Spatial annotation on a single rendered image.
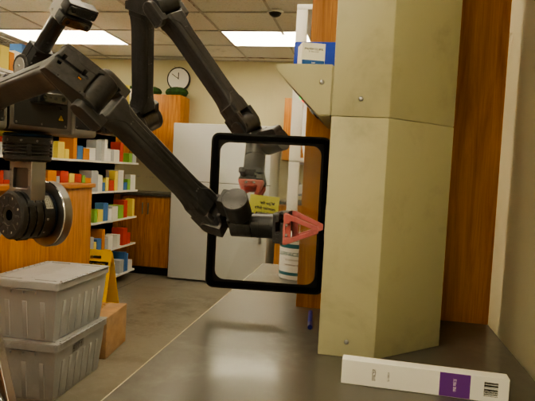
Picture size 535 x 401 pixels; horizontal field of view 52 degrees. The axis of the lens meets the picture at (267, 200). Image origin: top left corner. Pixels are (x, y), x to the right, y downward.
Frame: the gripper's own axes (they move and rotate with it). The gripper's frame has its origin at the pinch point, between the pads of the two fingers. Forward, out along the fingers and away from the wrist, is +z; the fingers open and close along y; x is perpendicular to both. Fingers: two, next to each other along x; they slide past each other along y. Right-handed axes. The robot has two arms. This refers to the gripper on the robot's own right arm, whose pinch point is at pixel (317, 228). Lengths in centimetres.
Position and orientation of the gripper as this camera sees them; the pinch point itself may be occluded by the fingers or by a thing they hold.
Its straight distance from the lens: 122.2
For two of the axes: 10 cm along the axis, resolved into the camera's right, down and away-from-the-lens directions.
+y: 2.0, -0.3, 9.8
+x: -0.4, 10.0, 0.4
